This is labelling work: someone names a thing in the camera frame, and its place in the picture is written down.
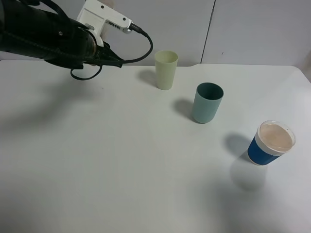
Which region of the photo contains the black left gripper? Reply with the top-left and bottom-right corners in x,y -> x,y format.
80,33 -> 123,61

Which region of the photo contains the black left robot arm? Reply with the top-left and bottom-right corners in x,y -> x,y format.
0,0 -> 122,69

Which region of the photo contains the pale yellow plastic cup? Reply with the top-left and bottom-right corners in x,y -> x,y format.
155,50 -> 178,90

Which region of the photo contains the teal plastic cup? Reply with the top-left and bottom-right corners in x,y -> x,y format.
191,83 -> 224,124

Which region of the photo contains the blue sleeved glass cup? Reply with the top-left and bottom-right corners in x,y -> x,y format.
246,120 -> 296,166

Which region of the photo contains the thin black cable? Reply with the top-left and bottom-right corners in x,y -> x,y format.
70,63 -> 103,80

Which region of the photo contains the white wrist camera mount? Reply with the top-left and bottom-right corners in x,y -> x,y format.
77,0 -> 132,47

